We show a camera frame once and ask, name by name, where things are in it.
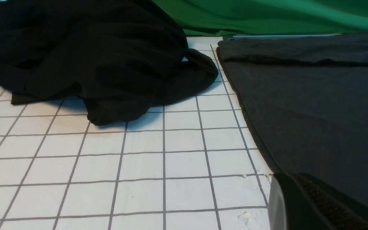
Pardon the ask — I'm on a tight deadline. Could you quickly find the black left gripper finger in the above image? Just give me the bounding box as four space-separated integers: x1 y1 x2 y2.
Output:
268 172 368 230

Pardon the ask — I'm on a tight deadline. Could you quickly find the gray long-sleeve top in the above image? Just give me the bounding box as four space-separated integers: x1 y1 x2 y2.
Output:
217 32 368 208

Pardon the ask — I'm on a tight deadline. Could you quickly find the green backdrop cloth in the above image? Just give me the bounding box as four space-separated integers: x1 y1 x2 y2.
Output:
155 0 368 37

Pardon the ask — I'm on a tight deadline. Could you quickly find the black crumpled garment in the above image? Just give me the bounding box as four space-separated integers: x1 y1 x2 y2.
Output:
0 0 219 126

